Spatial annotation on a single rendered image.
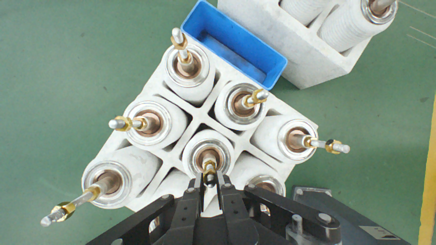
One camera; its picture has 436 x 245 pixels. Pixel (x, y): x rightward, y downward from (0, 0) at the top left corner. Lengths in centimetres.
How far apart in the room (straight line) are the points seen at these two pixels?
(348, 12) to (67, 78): 78
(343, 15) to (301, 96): 27
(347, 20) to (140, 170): 50
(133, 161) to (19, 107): 54
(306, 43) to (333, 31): 5
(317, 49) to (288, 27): 9
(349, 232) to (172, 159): 45
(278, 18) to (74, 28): 64
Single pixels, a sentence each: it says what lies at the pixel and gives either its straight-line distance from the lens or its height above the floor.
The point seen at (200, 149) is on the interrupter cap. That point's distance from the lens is 24.
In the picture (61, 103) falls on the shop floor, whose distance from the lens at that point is 69.
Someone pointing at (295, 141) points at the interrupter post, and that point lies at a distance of 28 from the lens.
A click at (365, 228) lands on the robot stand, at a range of 54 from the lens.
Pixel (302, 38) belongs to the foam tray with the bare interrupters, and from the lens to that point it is 44.
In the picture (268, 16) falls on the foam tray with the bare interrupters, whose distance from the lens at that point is 44.
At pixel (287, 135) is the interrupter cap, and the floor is 25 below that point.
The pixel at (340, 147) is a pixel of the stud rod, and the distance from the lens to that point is 22.
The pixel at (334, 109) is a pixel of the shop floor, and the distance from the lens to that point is 70.
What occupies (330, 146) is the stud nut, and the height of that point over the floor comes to 33.
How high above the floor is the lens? 49
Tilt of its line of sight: 85 degrees down
